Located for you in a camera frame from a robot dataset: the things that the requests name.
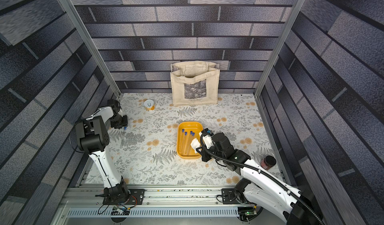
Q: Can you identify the black corrugated cable conduit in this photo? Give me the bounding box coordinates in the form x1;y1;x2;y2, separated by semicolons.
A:
199;131;326;225

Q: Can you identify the white wipe cloth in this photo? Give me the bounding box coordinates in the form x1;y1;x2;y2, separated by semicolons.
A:
191;138;201;153

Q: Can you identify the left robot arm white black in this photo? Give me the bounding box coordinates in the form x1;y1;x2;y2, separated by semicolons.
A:
75;99;130;205

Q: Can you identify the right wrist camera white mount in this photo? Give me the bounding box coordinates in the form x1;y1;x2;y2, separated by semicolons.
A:
199;128;214;149

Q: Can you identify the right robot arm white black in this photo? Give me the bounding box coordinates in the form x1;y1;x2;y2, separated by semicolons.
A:
195;129;325;225

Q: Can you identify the beige canvas tote bag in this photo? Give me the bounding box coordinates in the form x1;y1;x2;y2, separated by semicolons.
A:
170;61;220;106

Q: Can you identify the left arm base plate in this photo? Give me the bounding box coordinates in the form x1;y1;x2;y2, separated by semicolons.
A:
103;188;146;206

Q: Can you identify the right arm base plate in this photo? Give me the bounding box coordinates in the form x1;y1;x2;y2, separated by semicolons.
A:
220;188;256;205

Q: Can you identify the right controller board green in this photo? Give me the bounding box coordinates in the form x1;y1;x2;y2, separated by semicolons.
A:
238;206;259;223

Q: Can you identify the aluminium mounting rail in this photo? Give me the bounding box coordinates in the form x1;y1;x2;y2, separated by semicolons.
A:
50;185;313;225

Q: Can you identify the left controller board with wires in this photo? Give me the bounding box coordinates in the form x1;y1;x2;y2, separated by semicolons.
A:
110;195;138;224

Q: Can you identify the yellow plastic tray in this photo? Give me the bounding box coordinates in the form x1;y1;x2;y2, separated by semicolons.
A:
177;121;203;159

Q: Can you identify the small red jar black lid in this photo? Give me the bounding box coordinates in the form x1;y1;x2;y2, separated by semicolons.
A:
261;155;277;170

